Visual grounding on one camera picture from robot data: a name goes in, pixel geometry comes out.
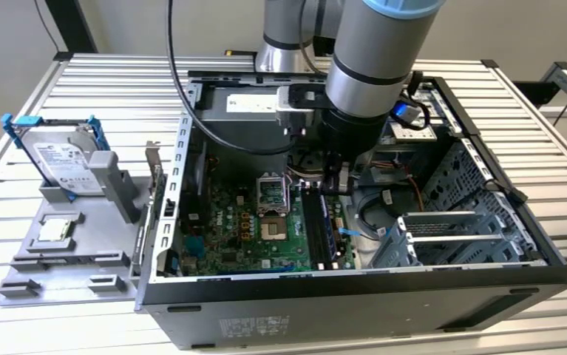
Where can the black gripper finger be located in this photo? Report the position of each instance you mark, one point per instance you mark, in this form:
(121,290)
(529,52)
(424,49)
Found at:
(331,181)
(345,179)

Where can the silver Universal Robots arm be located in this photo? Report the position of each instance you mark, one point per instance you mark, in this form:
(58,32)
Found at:
(381,55)

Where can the white-clip RAM slot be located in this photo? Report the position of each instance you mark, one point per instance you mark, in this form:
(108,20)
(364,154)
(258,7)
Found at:
(312,225)
(333,265)

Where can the round black speaker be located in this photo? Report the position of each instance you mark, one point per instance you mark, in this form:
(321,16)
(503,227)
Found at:
(309,162)

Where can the grey metal drive cage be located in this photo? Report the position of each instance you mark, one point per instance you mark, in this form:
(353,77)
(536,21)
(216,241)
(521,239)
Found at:
(413,134)

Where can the CPU socket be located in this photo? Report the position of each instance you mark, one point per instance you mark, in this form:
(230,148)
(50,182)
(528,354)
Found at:
(273,228)

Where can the green motherboard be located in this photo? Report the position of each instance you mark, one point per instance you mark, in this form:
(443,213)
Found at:
(282,246)

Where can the white power supply label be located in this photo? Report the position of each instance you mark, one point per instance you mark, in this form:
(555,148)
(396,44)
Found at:
(253,103)

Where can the grey metal disk bay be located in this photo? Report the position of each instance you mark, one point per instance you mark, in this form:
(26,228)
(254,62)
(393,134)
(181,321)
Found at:
(440,222)

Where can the grey power supply unit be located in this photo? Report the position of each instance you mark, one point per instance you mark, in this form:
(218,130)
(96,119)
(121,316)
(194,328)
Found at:
(233,125)

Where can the black case fan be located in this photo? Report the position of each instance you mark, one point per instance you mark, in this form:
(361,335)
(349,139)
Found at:
(194,185)

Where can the blue expansion slot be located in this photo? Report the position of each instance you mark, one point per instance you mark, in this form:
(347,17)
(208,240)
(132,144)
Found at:
(262,270)

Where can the black bar with yellow tip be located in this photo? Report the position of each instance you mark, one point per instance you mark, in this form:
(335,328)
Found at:
(238,53)

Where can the black open PC case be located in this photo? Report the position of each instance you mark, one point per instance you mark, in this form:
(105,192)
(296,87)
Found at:
(312,314)

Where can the white case label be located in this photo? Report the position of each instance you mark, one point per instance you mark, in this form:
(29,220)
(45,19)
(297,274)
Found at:
(253,325)

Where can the grey parts rack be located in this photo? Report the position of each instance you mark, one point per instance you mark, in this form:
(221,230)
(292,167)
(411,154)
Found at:
(94,222)

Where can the hard disk in blue carrier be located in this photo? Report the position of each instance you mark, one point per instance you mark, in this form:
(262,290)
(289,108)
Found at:
(56,159)

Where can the silver CPU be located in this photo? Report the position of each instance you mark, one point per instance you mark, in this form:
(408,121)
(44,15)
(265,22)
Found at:
(53,231)

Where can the wrist camera with blue plug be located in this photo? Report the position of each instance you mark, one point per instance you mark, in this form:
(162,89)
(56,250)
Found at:
(408,114)

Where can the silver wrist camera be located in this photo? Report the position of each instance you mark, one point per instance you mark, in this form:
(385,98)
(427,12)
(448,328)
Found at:
(288,111)

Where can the graphics card with silver bracket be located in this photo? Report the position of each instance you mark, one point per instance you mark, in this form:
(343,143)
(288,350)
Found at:
(152,159)

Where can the black table bracket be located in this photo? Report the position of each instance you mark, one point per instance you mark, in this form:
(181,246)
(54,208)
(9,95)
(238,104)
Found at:
(533,92)

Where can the black slanted post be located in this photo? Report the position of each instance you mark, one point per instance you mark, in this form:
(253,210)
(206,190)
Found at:
(73,29)

